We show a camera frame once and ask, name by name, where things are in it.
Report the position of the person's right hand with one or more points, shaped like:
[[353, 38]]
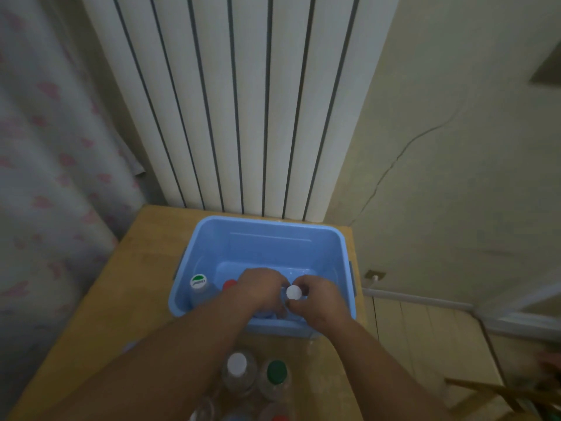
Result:
[[324, 306]]

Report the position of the person's left hand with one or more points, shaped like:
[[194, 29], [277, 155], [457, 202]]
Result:
[[258, 291]]

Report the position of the bottle with red cap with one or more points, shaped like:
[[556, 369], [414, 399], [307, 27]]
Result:
[[228, 284]]

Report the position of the tall bottle with white cap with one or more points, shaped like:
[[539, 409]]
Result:
[[294, 293]]

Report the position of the blue plastic bin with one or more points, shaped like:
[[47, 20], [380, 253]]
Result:
[[271, 245]]

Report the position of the bottle with green-white cap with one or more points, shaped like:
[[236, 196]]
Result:
[[198, 282]]

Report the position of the group of plastic water bottles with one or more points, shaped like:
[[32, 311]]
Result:
[[277, 371]]

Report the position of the person's right forearm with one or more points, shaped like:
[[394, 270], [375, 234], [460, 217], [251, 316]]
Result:
[[377, 381]]

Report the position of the person's left forearm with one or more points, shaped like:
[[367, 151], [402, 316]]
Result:
[[153, 377]]

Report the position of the white baseboard strip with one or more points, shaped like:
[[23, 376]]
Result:
[[416, 299]]

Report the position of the wooden table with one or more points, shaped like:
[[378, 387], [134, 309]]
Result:
[[131, 280]]

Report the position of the wooden chair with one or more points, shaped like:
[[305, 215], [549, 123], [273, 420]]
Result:
[[482, 385]]

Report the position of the white ribbed radiator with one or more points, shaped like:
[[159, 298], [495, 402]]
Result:
[[241, 105]]

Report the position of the pink heart print curtain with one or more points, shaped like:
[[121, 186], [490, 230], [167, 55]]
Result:
[[44, 170]]

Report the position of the white door frame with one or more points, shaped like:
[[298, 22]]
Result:
[[521, 324]]

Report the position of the grey wall plate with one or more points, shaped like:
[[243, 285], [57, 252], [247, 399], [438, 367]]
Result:
[[550, 72]]

